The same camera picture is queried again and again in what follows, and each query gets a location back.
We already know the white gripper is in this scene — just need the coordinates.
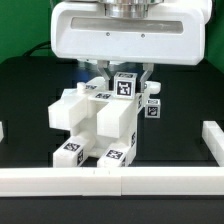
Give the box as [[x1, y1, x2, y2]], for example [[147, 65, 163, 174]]
[[51, 0, 212, 92]]

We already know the white tagged cube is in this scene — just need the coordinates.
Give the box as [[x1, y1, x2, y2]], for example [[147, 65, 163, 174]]
[[114, 72, 137, 99], [145, 99, 161, 118]]

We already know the white chair seat part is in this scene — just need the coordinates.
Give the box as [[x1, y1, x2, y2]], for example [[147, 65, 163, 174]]
[[79, 93, 143, 158]]

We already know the white chair back frame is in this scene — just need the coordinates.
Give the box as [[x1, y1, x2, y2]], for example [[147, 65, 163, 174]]
[[48, 77, 161, 139]]

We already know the white base tag plate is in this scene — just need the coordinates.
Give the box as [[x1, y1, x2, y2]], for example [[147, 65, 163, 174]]
[[61, 89, 77, 104]]

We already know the white right obstacle bar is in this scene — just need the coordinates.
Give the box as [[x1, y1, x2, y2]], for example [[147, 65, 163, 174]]
[[202, 121, 224, 167]]

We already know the white front obstacle bar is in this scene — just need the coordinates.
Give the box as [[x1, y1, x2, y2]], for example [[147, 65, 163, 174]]
[[0, 167, 224, 197]]

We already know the black cable with connector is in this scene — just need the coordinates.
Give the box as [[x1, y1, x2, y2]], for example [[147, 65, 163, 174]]
[[22, 41, 53, 58]]

